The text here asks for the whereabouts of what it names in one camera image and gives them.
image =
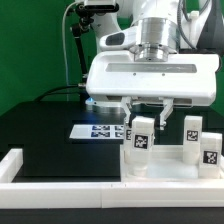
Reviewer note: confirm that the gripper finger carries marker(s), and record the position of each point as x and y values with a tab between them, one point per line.
126	104
167	109

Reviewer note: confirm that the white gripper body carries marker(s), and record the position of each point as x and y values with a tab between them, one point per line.
186	79

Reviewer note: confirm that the white square table top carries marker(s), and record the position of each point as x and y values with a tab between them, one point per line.
165	164

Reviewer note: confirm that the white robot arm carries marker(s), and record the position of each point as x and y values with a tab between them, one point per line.
153	52

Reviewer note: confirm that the white sheet with tags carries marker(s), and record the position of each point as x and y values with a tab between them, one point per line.
95	131

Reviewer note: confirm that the white U-shaped fence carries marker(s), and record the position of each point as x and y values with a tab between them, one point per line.
47	195

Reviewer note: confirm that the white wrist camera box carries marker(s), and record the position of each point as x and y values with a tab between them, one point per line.
121	40

